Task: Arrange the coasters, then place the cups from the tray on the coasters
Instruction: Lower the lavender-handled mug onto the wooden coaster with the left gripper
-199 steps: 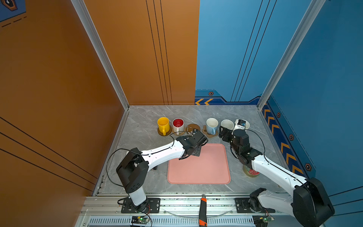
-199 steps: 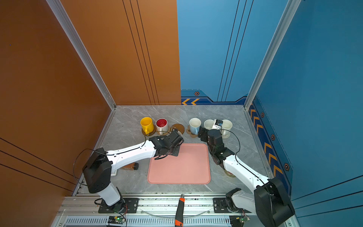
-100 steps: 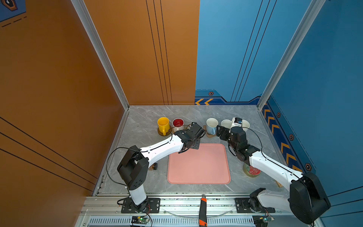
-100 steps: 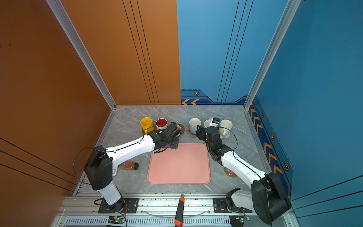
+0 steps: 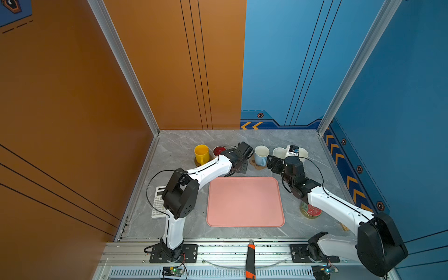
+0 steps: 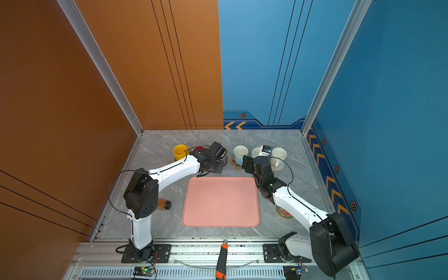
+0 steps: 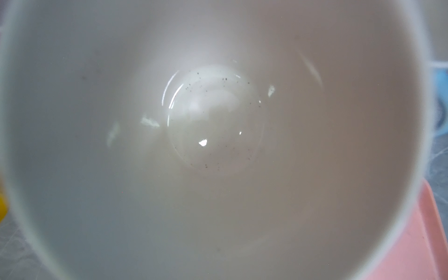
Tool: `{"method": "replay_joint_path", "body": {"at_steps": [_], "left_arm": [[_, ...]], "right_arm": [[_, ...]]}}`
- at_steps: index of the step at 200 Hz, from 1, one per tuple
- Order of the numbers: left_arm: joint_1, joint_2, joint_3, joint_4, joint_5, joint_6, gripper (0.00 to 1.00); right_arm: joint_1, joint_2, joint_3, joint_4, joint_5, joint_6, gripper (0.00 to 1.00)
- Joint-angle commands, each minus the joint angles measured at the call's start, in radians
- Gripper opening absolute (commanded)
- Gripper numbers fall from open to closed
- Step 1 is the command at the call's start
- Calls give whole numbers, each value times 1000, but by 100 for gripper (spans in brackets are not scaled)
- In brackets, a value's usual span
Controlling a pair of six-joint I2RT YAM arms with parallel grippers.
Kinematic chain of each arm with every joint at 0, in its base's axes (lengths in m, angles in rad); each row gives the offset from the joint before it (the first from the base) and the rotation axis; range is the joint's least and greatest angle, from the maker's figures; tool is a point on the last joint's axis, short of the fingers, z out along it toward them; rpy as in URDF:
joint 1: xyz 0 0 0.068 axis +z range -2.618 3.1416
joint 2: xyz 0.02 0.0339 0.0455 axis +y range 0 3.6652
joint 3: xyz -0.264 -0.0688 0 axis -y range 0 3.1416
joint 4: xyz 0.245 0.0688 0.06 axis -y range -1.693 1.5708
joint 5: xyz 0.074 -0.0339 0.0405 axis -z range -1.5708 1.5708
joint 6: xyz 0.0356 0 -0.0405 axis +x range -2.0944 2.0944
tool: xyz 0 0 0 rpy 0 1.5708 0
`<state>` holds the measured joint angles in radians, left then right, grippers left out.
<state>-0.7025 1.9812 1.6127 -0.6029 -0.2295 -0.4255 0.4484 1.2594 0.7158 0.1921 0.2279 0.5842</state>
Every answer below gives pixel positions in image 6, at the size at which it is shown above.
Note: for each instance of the green circuit board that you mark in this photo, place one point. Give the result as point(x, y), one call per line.
point(294, 272)
point(144, 273)

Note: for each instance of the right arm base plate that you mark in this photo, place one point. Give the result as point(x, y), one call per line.
point(275, 253)

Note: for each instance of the aluminium front rail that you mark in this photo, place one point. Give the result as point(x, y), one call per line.
point(190, 259)

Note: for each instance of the amber spice bottle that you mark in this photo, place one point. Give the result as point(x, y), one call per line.
point(164, 204)

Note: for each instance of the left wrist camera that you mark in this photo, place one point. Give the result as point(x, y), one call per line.
point(217, 151)

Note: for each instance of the white mug blue handle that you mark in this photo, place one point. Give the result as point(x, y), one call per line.
point(239, 152)

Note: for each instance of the multicolour woven round coaster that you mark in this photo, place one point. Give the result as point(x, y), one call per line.
point(276, 165)

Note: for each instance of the yellow mug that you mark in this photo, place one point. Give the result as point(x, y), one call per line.
point(180, 151)

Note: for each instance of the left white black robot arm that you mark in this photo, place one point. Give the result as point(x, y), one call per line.
point(142, 194)

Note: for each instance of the orange black handled tool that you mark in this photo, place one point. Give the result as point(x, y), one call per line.
point(221, 264)

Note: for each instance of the left green circuit board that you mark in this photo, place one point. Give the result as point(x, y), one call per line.
point(144, 273)

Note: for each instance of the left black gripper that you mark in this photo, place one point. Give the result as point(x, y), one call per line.
point(220, 170)

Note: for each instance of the red interior mug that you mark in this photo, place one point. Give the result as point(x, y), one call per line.
point(199, 148)

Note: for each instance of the right green circuit board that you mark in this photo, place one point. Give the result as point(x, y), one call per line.
point(294, 272)

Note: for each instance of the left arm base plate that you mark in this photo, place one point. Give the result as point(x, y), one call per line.
point(154, 254)

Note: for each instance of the pink plastic tray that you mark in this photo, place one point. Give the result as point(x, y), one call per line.
point(221, 202)

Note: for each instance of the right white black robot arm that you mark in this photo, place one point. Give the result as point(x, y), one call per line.
point(330, 244)

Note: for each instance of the cork paw print coaster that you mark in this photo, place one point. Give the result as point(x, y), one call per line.
point(234, 164)

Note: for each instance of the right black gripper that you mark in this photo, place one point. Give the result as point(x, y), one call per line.
point(249, 161)

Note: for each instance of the glossy brown round coaster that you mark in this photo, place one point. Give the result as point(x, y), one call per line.
point(225, 161)

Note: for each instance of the red round tin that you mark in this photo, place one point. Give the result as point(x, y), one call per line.
point(283, 213)

